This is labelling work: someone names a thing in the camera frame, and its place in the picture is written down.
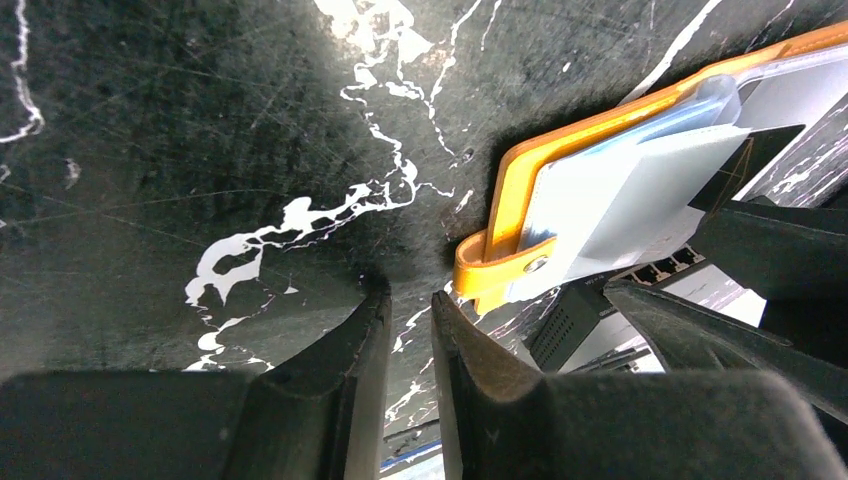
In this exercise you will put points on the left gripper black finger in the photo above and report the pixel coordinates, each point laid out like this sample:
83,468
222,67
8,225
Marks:
502,419
318,415

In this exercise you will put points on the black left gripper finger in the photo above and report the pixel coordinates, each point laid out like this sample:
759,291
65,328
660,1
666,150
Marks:
795,259

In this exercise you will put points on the orange leather card holder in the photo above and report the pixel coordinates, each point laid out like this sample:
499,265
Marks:
601,193

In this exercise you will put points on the black network switch box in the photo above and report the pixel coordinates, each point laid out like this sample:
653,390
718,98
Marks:
583,326

